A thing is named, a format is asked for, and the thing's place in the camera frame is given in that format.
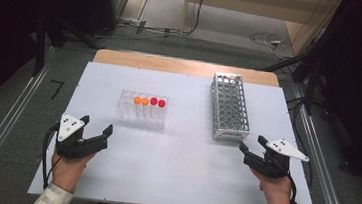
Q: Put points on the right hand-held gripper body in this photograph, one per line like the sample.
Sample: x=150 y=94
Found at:
x=273 y=166

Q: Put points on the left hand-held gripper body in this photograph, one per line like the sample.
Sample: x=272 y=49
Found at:
x=69 y=128

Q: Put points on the clear plastic tube rack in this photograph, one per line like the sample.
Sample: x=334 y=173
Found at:
x=128 y=110

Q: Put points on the orange-capped test tube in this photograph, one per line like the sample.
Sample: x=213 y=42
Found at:
x=145 y=101
x=137 y=100

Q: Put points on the white metal tube rack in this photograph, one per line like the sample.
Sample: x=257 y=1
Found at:
x=230 y=106

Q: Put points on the red-capped test tube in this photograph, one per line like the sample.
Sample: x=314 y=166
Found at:
x=161 y=103
x=153 y=101

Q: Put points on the person's right hand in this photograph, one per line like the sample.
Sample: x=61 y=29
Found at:
x=277 y=195

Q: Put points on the person's left hand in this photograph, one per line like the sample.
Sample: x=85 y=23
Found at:
x=66 y=173

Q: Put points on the white table board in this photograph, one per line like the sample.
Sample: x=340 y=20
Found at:
x=179 y=168

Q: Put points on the black metal stand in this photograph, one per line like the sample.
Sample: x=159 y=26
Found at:
x=40 y=45
x=311 y=81

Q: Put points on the grey power strip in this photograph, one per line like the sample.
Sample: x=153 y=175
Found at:
x=131 y=21

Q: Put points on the dark cabinet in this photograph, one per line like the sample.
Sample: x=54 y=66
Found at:
x=111 y=1

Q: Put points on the light wooden shelf unit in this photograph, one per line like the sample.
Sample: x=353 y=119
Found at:
x=245 y=1

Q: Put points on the metal floor rail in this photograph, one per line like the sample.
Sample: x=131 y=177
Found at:
x=330 y=200
x=10 y=112

